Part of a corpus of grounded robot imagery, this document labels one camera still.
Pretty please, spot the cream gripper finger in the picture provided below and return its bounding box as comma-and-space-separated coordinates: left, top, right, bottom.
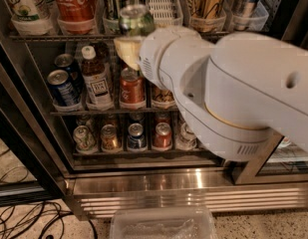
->
114, 36, 144, 71

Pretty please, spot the green soda can top shelf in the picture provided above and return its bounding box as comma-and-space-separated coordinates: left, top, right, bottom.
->
119, 4, 155, 36

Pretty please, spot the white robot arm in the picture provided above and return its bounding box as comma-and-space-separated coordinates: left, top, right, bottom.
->
115, 26, 308, 161

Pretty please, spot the red can front middle shelf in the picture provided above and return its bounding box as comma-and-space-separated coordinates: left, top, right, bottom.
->
120, 68, 145, 104

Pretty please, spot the gold can front middle shelf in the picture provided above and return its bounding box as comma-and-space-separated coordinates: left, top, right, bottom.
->
152, 86, 173, 103

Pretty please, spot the gold can shelf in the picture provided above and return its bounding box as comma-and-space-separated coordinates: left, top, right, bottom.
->
152, 86, 173, 103
182, 0, 227, 21

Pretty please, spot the blue can rear middle shelf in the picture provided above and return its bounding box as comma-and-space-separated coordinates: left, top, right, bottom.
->
54, 54, 84, 94

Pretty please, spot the blue can shelf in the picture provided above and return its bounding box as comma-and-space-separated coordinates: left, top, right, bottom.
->
128, 123, 147, 149
47, 70, 80, 107
54, 54, 84, 94

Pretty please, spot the red coca-cola can top shelf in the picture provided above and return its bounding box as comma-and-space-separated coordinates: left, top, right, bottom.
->
56, 0, 98, 22

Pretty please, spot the blue can front middle shelf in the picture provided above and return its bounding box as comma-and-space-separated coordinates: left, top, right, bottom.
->
47, 70, 80, 107

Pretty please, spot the gold can top shelf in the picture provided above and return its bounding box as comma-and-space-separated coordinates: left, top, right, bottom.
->
182, 0, 227, 21

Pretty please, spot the blue can bottom shelf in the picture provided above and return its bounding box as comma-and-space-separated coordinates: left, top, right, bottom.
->
128, 123, 147, 149

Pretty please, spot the orange can bottom shelf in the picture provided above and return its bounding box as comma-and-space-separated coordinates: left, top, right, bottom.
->
101, 124, 121, 151

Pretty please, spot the red can bottom shelf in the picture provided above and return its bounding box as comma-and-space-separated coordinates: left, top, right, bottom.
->
154, 122, 171, 148

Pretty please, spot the white can bottom shelf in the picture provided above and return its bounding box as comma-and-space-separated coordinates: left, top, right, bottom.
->
73, 125, 96, 151

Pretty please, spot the clear bottle bottom shelf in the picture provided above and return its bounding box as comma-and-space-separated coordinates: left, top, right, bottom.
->
175, 118, 197, 150

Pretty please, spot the silver can top shelf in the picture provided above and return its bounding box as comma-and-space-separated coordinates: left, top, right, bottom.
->
227, 0, 259, 31

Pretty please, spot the stainless fridge base grille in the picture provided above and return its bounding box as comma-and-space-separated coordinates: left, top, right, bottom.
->
64, 168, 308, 220

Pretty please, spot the fridge glass door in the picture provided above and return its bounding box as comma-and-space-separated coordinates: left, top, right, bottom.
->
232, 132, 308, 184

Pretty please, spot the iced tea bottle white cap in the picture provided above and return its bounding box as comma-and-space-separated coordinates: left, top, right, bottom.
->
82, 46, 113, 106

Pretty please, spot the white empty plastic basket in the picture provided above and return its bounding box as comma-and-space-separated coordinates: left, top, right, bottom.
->
146, 0, 183, 27

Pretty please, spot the clear plastic bin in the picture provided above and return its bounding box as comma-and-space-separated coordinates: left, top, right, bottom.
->
110, 206, 218, 239

